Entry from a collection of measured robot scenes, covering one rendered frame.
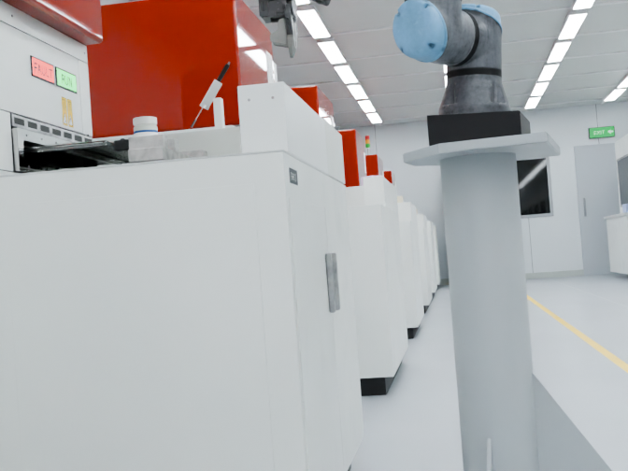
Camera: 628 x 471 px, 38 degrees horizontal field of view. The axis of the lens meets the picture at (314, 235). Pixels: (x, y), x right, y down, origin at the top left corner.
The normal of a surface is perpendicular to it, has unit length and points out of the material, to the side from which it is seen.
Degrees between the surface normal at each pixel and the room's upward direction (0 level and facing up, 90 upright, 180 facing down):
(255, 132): 90
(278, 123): 90
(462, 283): 90
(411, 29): 96
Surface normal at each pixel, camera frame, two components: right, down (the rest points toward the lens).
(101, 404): -0.15, -0.01
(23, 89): 0.99, -0.07
